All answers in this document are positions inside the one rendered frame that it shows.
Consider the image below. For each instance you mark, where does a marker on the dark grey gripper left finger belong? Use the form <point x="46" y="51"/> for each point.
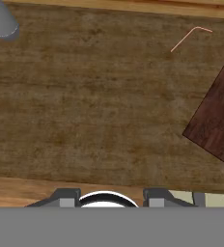
<point x="65" y="196"/>

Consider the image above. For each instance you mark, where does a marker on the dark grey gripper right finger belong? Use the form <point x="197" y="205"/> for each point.
<point x="155" y="195"/>

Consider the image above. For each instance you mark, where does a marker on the dark wooden cutting board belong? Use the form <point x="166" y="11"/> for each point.
<point x="216" y="115"/>

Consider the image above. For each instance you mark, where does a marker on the pale yellow-green flat object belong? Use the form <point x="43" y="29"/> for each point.
<point x="181" y="197"/>

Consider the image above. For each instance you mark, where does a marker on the white and black round object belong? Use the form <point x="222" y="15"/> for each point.
<point x="108" y="199"/>

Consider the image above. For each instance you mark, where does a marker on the grey cylinder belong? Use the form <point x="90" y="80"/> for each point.
<point x="1" y="19"/>

